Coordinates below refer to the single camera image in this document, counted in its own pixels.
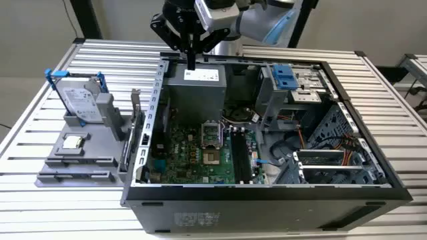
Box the black hanging cables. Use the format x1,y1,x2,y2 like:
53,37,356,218
403,83,427,112

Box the metal socket cover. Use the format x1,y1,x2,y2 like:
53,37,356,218
200,121,224,148

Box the blue port block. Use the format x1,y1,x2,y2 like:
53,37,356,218
152,159,168,174

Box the CPU socket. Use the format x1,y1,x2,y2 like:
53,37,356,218
201,149,221,166

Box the green motherboard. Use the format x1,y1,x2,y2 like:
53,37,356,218
148,124,268,185

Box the hard disk in blue carrier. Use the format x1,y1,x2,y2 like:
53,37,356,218
44,68,109,125

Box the round chassis speaker disc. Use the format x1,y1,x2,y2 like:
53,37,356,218
229,106,255,123

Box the silver CPU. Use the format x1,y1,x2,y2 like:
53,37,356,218
63,135,84,150

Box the black looped cable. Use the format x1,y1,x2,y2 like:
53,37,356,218
268,136,303,166

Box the grey parts rack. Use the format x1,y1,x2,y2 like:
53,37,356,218
35,93,148,188

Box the orange wire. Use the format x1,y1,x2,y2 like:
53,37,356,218
285,112,307,151

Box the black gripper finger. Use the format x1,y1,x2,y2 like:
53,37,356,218
148,13,192,71
191,27,232,71

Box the black upright frame post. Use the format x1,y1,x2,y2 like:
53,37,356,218
68,0,104,41
288,0,320,49

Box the neighbouring metal table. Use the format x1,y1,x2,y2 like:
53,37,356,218
392,52,427,88

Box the graphics card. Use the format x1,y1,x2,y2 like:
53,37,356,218
119,87,144,174

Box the black PC case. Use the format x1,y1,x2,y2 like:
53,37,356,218
119,51,413,235

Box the black RAM slot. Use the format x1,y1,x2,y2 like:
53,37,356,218
241,126,253,185
231,126,241,185
237,126,249,185
233,126,245,185

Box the power supply wire bundle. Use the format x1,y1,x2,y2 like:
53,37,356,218
221,115,255,125

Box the grey power supply unit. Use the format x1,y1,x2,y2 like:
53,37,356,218
163,63,228,127

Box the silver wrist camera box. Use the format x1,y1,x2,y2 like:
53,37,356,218
193,0,241,33

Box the coloured wire bundle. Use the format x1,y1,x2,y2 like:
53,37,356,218
332,133,360,167

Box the blue plastic drive bracket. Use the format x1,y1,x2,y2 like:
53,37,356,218
271,64,299,90

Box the grey metal drive cage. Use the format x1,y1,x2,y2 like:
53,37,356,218
255,63,336,132

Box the metal disk bay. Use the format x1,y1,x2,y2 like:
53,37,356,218
275,148,383,185

